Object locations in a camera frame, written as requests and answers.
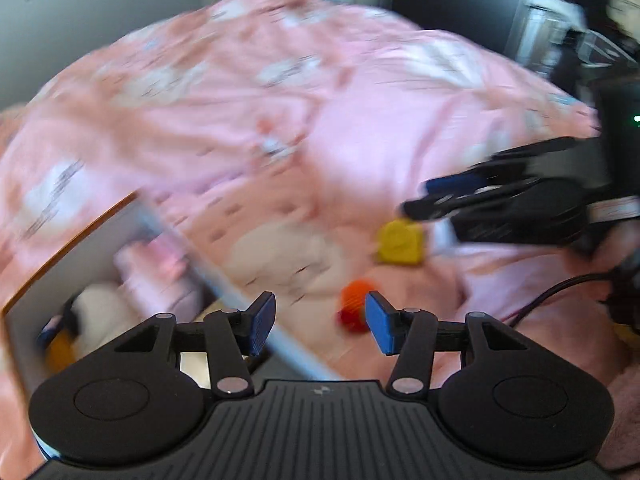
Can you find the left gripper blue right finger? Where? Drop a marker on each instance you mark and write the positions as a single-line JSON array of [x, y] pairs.
[[410, 335]]

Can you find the yellow plastic toy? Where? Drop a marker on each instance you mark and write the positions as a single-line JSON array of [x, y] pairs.
[[401, 243]]

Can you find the duck plush blue cap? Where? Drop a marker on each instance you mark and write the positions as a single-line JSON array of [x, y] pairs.
[[56, 342]]

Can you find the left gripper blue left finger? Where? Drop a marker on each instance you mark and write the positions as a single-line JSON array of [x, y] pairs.
[[231, 335]]

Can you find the pink fabric pouch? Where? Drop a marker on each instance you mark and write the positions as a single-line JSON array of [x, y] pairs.
[[156, 278]]

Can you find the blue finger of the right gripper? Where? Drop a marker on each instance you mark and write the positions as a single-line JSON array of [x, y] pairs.
[[466, 183], [432, 207]]

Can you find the pink cloud pattern duvet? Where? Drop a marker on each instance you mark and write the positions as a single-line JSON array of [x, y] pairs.
[[284, 111]]

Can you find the person right hand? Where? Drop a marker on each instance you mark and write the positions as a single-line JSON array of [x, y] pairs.
[[617, 245]]

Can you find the orange red knitted fruit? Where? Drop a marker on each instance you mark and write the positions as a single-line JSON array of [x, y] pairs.
[[350, 314]]

